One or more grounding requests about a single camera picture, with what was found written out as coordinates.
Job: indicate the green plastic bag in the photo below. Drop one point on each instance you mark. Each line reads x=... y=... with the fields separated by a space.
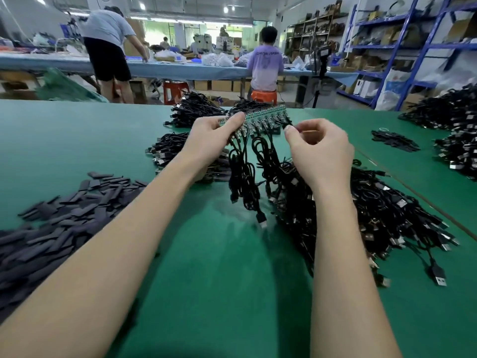
x=67 y=87

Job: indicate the person's right forearm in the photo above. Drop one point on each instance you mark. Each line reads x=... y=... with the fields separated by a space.
x=350 y=287

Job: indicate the pile of black sleeve strips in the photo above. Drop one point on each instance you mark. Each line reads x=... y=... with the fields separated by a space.
x=52 y=227

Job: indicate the red plastic stool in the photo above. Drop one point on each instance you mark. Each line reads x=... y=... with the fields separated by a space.
x=176 y=91

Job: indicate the black tripod stand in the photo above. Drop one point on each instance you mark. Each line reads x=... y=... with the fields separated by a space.
x=320 y=67

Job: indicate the white plastic bag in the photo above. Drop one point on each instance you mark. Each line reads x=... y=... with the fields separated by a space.
x=391 y=93

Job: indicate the long blue work table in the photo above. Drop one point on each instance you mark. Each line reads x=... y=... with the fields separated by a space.
x=45 y=64

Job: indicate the person's right hand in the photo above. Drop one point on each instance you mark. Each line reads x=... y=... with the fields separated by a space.
x=322 y=156

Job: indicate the dark storage shelf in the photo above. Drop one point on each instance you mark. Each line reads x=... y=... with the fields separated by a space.
x=317 y=29

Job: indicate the blue metal shelving rack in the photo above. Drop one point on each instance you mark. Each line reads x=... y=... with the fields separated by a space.
x=402 y=20

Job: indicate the person's left forearm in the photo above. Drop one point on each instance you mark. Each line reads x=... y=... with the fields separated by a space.
x=97 y=264

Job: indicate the person's left hand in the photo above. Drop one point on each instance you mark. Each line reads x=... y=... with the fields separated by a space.
x=207 y=141

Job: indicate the orange plastic stool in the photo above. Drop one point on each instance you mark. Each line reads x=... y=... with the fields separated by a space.
x=264 y=97

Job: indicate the open cardboard box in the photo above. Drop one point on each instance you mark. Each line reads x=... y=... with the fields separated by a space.
x=16 y=94

